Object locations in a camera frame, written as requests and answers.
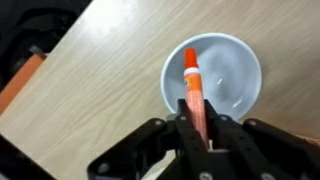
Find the orange marker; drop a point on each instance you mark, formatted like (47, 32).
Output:
(194, 86)

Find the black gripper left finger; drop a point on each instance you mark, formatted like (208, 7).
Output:
(186, 143)

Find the orange chair seat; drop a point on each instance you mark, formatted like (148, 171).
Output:
(20, 81)

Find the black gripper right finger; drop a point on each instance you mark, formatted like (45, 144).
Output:
(260, 146)

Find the white bowl with green band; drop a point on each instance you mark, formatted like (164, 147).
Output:
(230, 70)

